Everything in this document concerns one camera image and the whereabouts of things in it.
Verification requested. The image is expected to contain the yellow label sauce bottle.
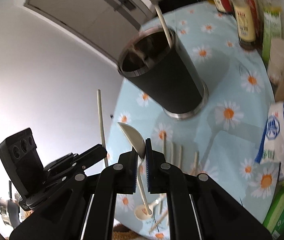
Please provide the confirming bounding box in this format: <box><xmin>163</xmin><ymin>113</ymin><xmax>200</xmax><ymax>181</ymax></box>
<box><xmin>232</xmin><ymin>0</ymin><xmax>258</xmax><ymax>51</ymax></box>

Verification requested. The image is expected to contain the white dinosaur spoon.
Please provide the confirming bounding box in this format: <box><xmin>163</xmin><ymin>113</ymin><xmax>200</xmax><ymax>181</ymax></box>
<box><xmin>118</xmin><ymin>122</ymin><xmax>152</xmax><ymax>215</ymax></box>

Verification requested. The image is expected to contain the blue daisy tablecloth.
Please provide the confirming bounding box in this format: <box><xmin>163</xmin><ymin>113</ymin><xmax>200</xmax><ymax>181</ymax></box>
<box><xmin>106</xmin><ymin>2</ymin><xmax>279</xmax><ymax>239</ymax></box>

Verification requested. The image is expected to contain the beige chopstick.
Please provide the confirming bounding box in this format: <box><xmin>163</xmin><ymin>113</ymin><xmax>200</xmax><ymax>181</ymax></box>
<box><xmin>96</xmin><ymin>89</ymin><xmax>109</xmax><ymax>168</ymax></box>
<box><xmin>154</xmin><ymin>4</ymin><xmax>173</xmax><ymax>48</ymax></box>
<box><xmin>170</xmin><ymin>142</ymin><xmax>175</xmax><ymax>164</ymax></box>
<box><xmin>178</xmin><ymin>145</ymin><xmax>183</xmax><ymax>168</ymax></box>

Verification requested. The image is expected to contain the beige capybara spoon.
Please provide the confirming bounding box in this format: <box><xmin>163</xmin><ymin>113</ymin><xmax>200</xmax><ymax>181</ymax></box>
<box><xmin>134</xmin><ymin>196</ymin><xmax>164</xmax><ymax>221</ymax></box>

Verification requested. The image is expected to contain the black metal utensil cup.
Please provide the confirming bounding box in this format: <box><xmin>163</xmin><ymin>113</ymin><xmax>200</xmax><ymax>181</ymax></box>
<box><xmin>118</xmin><ymin>26</ymin><xmax>209</xmax><ymax>120</ymax></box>

